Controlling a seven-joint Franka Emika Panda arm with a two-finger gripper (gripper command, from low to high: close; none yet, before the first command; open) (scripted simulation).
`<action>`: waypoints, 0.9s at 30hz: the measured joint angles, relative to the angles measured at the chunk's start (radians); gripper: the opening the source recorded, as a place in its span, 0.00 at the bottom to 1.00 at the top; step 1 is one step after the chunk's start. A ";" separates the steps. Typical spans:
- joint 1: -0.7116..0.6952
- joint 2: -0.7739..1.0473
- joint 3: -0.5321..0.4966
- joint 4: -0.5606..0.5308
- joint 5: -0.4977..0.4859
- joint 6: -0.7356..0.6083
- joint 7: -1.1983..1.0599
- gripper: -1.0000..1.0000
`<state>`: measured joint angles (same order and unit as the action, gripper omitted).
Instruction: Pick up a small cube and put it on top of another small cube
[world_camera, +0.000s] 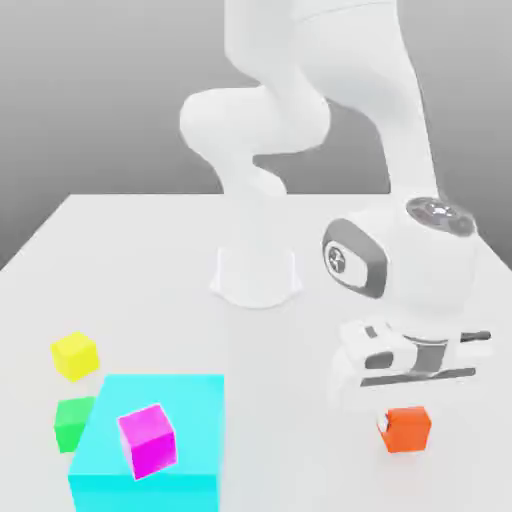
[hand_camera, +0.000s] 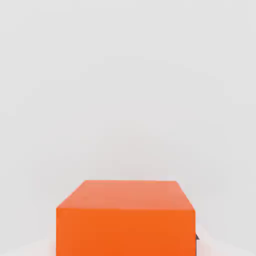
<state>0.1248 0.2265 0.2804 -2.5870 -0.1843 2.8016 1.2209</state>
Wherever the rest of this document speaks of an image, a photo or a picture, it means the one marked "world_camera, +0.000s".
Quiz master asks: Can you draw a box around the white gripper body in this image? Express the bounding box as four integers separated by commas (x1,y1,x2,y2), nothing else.
326,346,481,414

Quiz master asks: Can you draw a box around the small yellow cube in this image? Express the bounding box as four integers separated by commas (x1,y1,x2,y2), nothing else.
50,330,101,383

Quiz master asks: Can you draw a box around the small magenta cube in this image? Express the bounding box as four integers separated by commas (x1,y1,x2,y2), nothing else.
116,403,178,482

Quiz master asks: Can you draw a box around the large cyan box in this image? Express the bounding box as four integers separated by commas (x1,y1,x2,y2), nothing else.
67,373,226,512

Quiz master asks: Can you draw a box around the small orange cube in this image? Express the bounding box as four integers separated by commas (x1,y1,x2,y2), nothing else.
376,406,433,455

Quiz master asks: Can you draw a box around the small green cube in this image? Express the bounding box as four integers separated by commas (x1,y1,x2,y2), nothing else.
53,395,96,454

